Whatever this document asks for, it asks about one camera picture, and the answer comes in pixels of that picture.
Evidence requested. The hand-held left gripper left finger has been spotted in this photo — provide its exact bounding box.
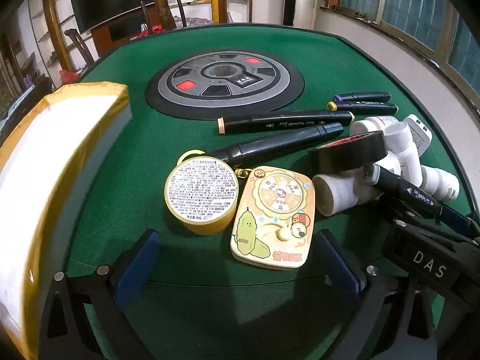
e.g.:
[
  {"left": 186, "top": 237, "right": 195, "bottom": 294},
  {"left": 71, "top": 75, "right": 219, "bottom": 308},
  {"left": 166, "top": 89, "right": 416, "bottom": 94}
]
[{"left": 39, "top": 229, "right": 162, "bottom": 360}]

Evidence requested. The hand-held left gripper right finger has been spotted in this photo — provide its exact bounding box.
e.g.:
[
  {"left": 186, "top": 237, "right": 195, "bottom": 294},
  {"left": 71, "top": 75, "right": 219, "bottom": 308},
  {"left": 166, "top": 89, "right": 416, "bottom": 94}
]
[{"left": 318, "top": 229, "right": 440, "bottom": 360}]

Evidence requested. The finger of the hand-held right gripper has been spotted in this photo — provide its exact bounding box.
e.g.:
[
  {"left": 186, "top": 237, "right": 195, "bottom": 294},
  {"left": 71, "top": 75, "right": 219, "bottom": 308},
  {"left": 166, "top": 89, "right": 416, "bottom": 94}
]
[{"left": 392, "top": 205, "right": 480, "bottom": 244}]

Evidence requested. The black marker with white print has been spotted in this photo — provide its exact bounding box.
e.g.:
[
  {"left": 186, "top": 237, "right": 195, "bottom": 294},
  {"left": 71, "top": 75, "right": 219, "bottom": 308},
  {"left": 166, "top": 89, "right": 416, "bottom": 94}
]
[{"left": 375, "top": 163, "right": 444, "bottom": 216}]

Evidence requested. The beige cartoon print tin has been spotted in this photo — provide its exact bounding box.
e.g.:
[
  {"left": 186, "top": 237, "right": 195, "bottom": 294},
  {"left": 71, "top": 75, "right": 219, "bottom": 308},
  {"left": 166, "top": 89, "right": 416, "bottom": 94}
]
[{"left": 229, "top": 165, "right": 315, "bottom": 271}]

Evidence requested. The yellow round tin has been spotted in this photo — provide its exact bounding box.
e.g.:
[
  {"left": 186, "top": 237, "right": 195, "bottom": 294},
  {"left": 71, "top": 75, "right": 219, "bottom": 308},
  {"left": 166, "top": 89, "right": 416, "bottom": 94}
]
[{"left": 164, "top": 149, "right": 240, "bottom": 236}]

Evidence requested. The black electrical tape roll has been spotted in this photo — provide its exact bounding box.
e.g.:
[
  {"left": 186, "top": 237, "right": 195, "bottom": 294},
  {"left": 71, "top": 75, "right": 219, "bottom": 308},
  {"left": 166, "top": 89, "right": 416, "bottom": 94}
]
[{"left": 308, "top": 130, "right": 389, "bottom": 175}]

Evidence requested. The white box with yellow tape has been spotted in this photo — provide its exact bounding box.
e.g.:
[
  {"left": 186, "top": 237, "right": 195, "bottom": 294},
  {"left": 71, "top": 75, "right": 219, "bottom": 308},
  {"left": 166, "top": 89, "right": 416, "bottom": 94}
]
[{"left": 0, "top": 81, "right": 132, "bottom": 360}]

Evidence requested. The plain black marker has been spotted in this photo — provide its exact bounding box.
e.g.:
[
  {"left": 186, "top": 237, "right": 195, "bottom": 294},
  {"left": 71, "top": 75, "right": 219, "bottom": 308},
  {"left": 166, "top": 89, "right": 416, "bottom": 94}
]
[{"left": 205, "top": 124, "right": 344, "bottom": 166}]

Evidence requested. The black marker with beige cap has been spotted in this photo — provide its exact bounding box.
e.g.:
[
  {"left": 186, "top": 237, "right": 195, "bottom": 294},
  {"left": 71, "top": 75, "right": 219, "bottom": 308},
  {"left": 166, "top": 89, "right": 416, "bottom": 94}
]
[{"left": 217, "top": 109, "right": 355, "bottom": 136}]

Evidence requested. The white plastic adapter block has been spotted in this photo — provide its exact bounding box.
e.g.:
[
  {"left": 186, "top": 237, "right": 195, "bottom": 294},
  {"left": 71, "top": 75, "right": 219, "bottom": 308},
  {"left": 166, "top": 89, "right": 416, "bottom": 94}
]
[{"left": 403, "top": 114, "right": 433, "bottom": 157}]

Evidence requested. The black marker with yellow cap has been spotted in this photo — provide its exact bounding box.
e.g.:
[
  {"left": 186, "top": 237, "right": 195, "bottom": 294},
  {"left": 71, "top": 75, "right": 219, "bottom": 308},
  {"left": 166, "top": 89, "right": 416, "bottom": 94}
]
[{"left": 326, "top": 101, "right": 399, "bottom": 114}]

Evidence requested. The black marker with purple cap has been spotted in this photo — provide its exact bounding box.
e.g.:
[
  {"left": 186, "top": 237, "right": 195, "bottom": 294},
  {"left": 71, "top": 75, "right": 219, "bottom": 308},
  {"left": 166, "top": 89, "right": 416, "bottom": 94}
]
[{"left": 332, "top": 91, "right": 391, "bottom": 104}]

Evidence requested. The red plastic bag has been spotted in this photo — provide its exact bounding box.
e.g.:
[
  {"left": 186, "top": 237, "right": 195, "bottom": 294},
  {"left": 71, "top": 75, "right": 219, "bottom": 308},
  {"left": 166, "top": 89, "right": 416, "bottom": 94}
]
[
  {"left": 140, "top": 23, "right": 164, "bottom": 39},
  {"left": 59, "top": 69, "right": 82, "bottom": 85}
]

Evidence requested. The round grey table control panel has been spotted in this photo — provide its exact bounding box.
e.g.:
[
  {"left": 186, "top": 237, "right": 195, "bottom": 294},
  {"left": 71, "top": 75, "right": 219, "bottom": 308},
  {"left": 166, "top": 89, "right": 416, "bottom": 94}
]
[{"left": 145, "top": 51, "right": 305, "bottom": 116}]

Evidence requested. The wooden framed window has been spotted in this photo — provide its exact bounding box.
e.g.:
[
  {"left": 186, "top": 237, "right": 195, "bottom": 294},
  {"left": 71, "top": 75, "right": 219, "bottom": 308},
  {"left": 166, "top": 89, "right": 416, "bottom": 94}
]
[{"left": 324, "top": 0, "right": 480, "bottom": 100}]

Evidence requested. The dark wooden chair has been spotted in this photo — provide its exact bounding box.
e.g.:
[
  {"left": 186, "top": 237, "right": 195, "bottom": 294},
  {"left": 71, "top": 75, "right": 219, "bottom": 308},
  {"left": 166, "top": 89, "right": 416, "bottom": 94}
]
[
  {"left": 64, "top": 28, "right": 97, "bottom": 73},
  {"left": 135, "top": 0, "right": 188, "bottom": 39}
]

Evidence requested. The brown wooden cabinet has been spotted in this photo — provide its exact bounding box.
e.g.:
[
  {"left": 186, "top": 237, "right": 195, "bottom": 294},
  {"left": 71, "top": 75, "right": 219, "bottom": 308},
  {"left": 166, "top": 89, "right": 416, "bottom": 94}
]
[{"left": 91, "top": 17, "right": 175, "bottom": 58}]

